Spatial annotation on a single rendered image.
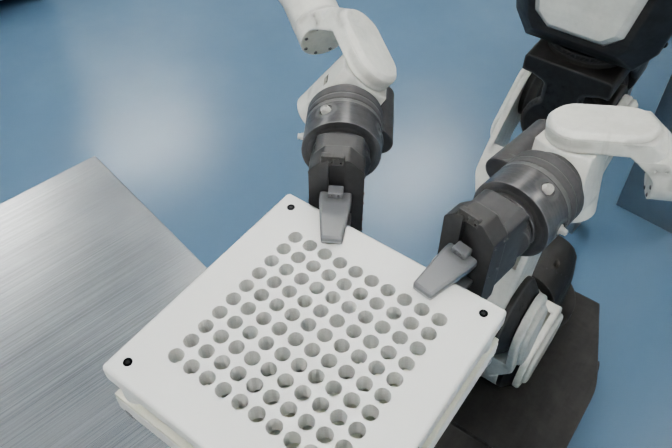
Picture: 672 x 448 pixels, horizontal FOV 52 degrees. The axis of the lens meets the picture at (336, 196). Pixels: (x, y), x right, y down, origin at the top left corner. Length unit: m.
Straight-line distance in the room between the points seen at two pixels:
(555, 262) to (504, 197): 0.97
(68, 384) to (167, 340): 0.25
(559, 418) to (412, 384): 1.07
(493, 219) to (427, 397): 0.17
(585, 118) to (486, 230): 0.20
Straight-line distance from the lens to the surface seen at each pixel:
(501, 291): 1.12
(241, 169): 2.27
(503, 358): 1.25
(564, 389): 1.66
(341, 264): 0.65
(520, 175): 0.69
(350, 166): 0.66
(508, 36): 2.95
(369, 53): 0.81
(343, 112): 0.74
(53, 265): 0.95
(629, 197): 2.27
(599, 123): 0.75
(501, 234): 0.63
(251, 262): 0.64
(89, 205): 1.01
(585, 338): 1.75
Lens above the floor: 1.56
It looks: 46 degrees down
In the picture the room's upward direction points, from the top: straight up
